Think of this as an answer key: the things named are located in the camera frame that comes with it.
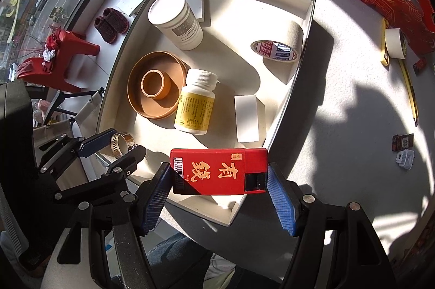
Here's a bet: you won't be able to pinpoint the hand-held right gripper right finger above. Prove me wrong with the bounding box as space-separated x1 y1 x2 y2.
267 163 392 289

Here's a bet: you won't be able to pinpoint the white folding stand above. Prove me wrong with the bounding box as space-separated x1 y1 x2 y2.
47 88 105 138

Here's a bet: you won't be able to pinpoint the brown round plastic dish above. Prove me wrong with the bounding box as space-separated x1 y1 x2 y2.
128 51 187 120

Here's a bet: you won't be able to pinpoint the short yellow stick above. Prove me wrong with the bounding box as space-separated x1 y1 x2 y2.
381 18 390 67

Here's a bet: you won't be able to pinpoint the dark red knitted slipper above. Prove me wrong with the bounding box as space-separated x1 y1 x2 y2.
102 7 130 35
94 16 119 45

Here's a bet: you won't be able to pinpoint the red box gold characters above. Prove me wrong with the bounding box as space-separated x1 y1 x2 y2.
169 148 269 196

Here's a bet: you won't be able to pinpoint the white bottle yellow label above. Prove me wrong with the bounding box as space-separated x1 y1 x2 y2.
174 68 218 136

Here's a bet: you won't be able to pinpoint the metal hose clamp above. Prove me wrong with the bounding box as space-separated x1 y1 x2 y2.
110 132 137 159

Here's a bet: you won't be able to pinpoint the yellow utility knife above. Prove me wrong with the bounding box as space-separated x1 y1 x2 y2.
398 58 420 127

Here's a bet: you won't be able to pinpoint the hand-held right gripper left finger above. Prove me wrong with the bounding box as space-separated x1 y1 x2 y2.
56 163 175 289

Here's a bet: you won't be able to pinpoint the red plastic stool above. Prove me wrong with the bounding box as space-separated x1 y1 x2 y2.
16 29 101 94

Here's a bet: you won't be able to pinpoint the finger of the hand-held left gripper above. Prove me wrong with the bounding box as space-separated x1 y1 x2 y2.
37 128 118 175
51 145 147 204

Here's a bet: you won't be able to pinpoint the grey plug adapter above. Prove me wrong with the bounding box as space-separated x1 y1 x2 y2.
395 148 415 170

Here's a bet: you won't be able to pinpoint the cream masking tape roll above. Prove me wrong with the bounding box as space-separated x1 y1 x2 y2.
384 27 407 60

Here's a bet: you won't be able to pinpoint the white bottle grey label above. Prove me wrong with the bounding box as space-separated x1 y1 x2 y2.
147 0 204 51

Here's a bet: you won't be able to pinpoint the white tray box grey rim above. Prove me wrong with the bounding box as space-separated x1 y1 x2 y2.
95 0 316 227

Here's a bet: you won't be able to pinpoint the white rectangular block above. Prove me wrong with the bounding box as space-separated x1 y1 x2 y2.
185 0 206 23
234 94 266 143

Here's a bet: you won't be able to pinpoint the small dark red box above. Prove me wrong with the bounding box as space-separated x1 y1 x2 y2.
391 133 415 152

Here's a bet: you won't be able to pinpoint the beige packing tape roll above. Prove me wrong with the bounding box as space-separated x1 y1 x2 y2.
250 20 304 64

